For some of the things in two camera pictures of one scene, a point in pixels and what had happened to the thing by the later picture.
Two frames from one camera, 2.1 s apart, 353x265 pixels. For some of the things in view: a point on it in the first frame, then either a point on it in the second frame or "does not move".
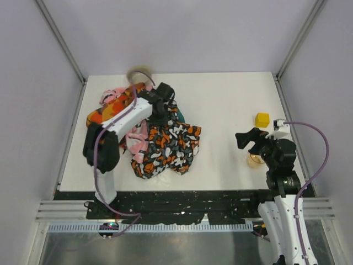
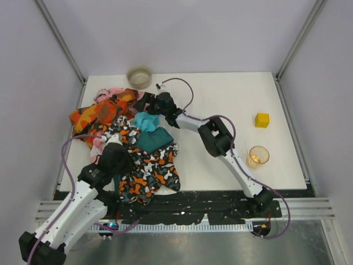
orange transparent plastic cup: x=255 y=160 does not move
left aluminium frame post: x=61 y=41 does not move
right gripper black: x=256 y=142 -> x=151 y=104
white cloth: x=161 y=180 -> x=165 y=190
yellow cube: x=262 y=120 does not move
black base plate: x=172 y=207 does not move
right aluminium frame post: x=319 y=6 does not move
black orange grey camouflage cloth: x=172 y=146 -> x=149 y=171
